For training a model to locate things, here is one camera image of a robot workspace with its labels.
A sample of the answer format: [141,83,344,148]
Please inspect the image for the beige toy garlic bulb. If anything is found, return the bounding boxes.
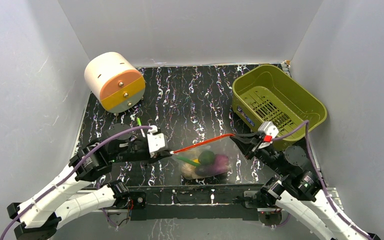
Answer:
[180,163,196,180]

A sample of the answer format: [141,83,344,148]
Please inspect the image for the pink toy onion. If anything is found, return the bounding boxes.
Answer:
[214,154,230,167]

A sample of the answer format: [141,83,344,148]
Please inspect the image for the green toy bean pod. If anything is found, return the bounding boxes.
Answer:
[176,156,201,167]

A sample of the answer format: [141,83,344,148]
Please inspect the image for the clear orange zip top bag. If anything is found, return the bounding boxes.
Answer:
[171,134,239,180]

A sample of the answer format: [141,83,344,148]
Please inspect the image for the dark green toy avocado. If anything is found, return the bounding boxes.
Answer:
[198,150,216,166]

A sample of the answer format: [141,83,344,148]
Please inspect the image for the olive green plastic basket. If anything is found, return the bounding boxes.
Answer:
[231,64,328,136]

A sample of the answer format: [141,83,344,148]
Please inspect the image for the purple toy eggplant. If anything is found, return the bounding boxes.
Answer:
[194,165,230,177]

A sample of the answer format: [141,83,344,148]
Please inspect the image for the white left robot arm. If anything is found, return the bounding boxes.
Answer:
[7,123,172,240]

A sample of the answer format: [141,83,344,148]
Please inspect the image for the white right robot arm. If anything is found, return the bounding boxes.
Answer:
[230,133,380,240]

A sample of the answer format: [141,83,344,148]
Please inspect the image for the green white pen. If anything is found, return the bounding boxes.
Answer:
[136,117,146,138]

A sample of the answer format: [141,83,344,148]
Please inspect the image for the white orange cylindrical drum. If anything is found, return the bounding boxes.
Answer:
[84,52,146,114]

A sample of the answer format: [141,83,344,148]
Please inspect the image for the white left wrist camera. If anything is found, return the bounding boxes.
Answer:
[147,130,169,158]

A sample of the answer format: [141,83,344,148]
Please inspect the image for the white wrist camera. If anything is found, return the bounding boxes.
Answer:
[258,121,280,149]
[147,130,169,158]

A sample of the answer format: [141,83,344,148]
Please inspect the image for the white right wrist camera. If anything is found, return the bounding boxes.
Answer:
[258,121,280,149]

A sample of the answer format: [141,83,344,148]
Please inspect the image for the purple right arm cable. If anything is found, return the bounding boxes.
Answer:
[271,119,375,240]

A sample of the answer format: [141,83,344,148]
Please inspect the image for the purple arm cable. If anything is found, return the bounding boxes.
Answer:
[271,119,375,240]
[0,125,158,240]

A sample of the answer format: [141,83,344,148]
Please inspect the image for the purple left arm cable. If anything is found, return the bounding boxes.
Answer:
[0,125,158,240]

